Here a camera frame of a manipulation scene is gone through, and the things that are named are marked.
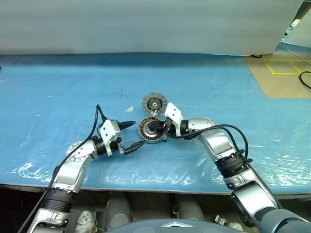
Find grey rounded cylinder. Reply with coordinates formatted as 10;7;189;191
177;195;207;221
105;194;133;230

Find grey-blue robot torso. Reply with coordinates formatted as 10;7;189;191
116;218;207;233

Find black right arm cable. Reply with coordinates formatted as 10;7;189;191
166;124;253;166

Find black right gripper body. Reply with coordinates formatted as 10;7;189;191
163;118;182;141

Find blue plastic table cover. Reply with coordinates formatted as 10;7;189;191
0;52;311;195

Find white grey shoe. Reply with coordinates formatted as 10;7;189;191
213;215;243;231

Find white shoe green print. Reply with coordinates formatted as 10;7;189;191
77;210;98;231

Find white background panel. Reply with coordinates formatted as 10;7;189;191
286;7;311;47

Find silver motor housing copper windings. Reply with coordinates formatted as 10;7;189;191
138;116;166;144

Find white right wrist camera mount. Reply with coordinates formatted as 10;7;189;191
164;102;183;136

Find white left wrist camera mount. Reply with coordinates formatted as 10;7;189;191
99;119;121;156

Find thick black floor cable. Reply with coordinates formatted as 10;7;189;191
299;70;311;92

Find white backdrop board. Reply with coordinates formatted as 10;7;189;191
0;0;304;56

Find round silver housing lid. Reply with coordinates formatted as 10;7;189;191
141;93;167;117

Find brown cardboard floor mat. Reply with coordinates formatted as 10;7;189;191
242;53;311;99

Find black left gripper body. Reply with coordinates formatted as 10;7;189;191
109;120;126;156

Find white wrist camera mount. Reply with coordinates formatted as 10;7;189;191
99;119;121;156
164;102;183;136

